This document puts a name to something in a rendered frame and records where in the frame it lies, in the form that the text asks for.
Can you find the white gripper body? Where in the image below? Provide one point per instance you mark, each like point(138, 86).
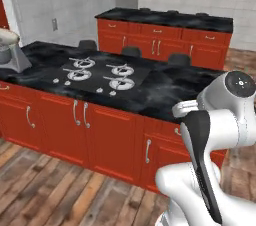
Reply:
point(183, 107)

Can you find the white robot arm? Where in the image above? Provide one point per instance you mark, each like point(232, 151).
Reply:
point(230, 116)

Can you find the red drawer front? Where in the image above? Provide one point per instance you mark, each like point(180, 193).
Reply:
point(160, 126)

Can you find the dark grey stool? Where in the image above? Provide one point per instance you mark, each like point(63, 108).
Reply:
point(179, 59)
point(131, 51)
point(87, 45)

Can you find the red cupboard door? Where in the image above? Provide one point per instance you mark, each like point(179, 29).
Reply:
point(15, 120)
point(113, 143)
point(58, 130)
point(163, 166)

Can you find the silver hob knob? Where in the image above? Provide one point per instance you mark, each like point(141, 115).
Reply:
point(99, 90)
point(67, 82)
point(55, 80)
point(112, 93)

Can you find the red cupboard run, black top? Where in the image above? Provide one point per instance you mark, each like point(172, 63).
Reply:
point(160, 38)

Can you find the black gas hob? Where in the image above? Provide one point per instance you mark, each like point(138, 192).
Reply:
point(100, 75)

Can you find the grey stand mixer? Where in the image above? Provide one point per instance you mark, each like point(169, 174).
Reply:
point(11, 55)

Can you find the grey wall socket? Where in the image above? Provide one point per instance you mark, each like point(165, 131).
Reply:
point(54, 24)

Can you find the red wall cupboard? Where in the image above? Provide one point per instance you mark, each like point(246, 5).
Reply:
point(2, 13)

